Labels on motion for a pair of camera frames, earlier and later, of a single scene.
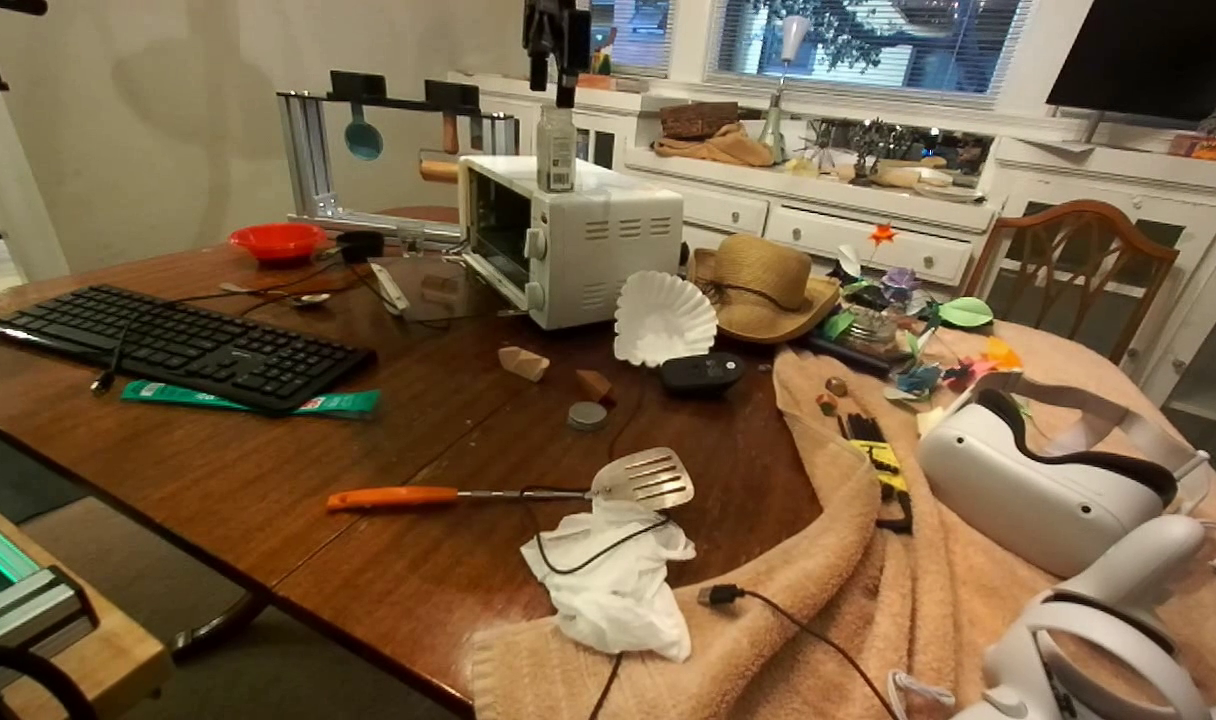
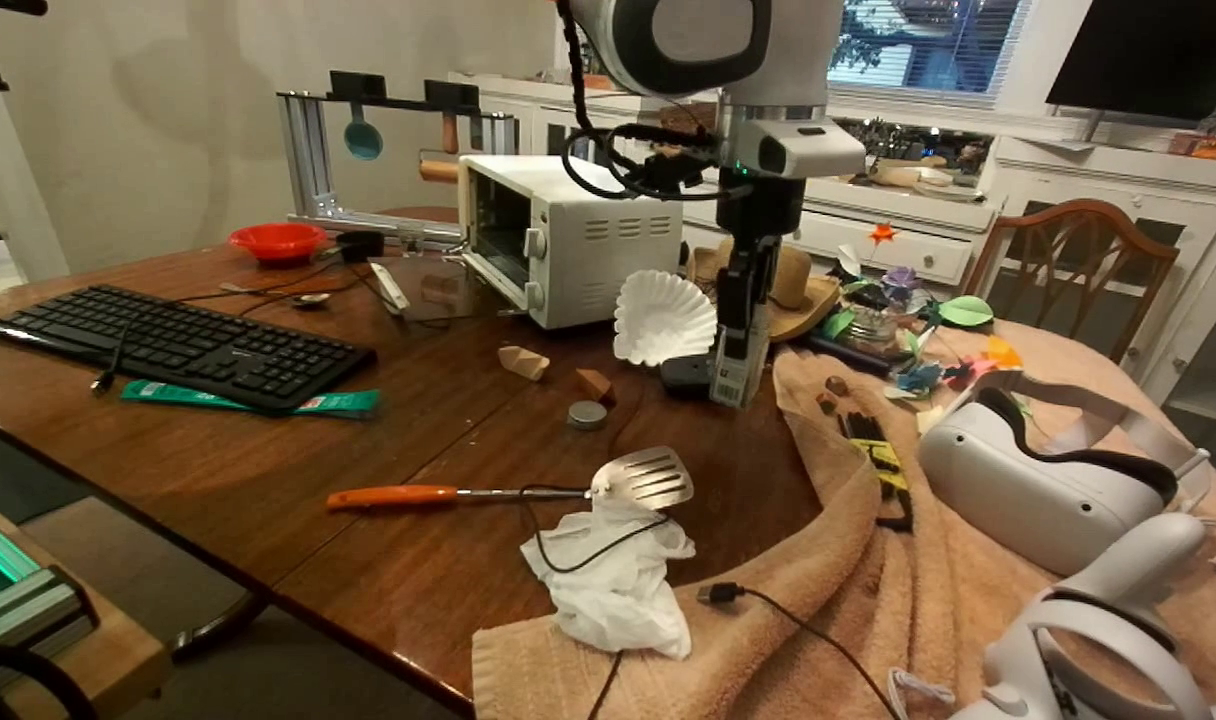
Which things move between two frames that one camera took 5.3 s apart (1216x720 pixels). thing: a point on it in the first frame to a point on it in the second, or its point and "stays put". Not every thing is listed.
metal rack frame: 313,166 stays put
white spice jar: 557,151 to 736,358
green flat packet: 329,407 stays put
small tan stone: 523,362 stays put
